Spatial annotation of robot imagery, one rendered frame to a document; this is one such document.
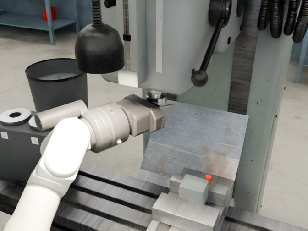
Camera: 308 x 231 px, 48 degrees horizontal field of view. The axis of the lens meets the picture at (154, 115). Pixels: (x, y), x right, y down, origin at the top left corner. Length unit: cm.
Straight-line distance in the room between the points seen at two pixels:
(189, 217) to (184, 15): 45
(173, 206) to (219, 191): 13
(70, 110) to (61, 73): 236
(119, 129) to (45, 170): 17
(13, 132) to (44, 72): 200
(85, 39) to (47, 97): 220
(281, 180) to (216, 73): 167
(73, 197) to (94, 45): 64
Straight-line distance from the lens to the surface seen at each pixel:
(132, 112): 71
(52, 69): 305
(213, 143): 117
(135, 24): 60
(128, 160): 272
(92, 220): 98
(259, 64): 108
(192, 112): 118
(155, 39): 63
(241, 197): 134
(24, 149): 107
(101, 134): 66
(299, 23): 85
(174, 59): 63
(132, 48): 61
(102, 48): 49
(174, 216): 83
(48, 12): 547
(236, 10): 85
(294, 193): 260
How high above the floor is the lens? 160
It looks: 29 degrees down
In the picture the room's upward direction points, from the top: straight up
